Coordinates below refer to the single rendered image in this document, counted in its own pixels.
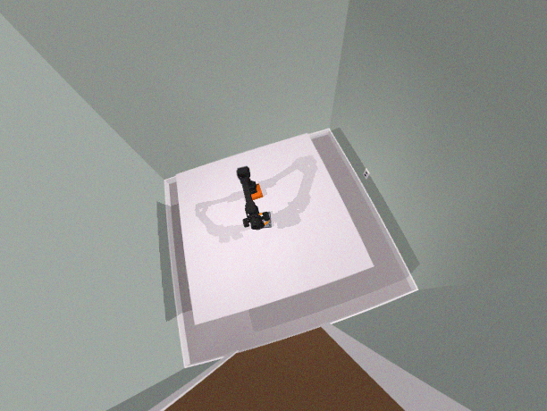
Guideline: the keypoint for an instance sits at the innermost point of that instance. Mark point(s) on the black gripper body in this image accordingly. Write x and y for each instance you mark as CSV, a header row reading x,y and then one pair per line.
x,y
265,216

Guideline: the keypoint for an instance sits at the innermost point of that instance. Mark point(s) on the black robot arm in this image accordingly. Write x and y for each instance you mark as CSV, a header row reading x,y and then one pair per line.
x,y
249,188

